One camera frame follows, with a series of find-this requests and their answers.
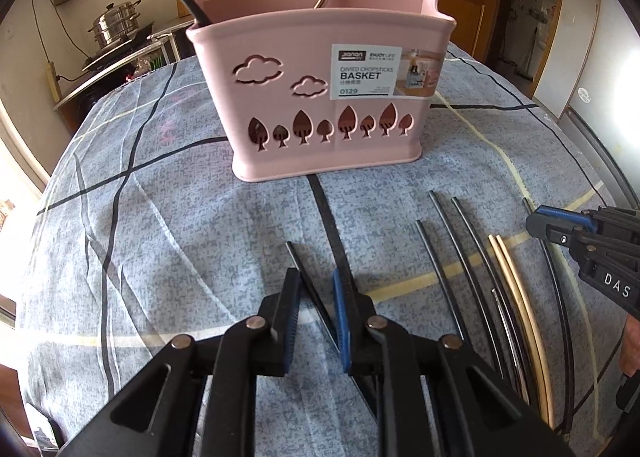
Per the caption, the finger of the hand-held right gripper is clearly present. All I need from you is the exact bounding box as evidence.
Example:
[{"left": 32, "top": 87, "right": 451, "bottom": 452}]
[
  {"left": 526, "top": 217, "right": 601, "bottom": 258},
  {"left": 534, "top": 206, "right": 640, "bottom": 238}
]

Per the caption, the pink plastic chopstick basket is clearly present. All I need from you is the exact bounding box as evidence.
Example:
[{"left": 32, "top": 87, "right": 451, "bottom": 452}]
[{"left": 186, "top": 0, "right": 457, "bottom": 183}]

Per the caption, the steel steamer pot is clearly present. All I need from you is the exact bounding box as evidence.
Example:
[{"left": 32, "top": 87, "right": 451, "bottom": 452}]
[{"left": 90, "top": 1, "right": 142, "bottom": 49}]

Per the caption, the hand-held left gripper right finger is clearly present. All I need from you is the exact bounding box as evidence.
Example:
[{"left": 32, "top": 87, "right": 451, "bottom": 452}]
[{"left": 331, "top": 271, "right": 576, "bottom": 457}]

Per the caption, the wooden chopstick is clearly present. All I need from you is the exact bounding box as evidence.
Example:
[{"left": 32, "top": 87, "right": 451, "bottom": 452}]
[
  {"left": 495, "top": 234, "right": 555, "bottom": 427},
  {"left": 488, "top": 234, "right": 550, "bottom": 427}
]

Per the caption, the person's right hand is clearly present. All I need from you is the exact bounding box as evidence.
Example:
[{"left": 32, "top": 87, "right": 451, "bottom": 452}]
[{"left": 619, "top": 317, "right": 640, "bottom": 379}]

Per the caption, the silver fridge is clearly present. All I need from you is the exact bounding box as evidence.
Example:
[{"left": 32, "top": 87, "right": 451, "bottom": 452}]
[{"left": 530, "top": 0, "right": 638, "bottom": 210}]

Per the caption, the blue checked tablecloth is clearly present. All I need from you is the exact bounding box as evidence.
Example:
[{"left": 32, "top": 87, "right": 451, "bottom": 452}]
[{"left": 17, "top": 40, "right": 631, "bottom": 457}]

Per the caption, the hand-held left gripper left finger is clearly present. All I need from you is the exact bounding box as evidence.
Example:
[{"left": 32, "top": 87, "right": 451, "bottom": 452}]
[{"left": 60, "top": 267, "right": 303, "bottom": 457}]

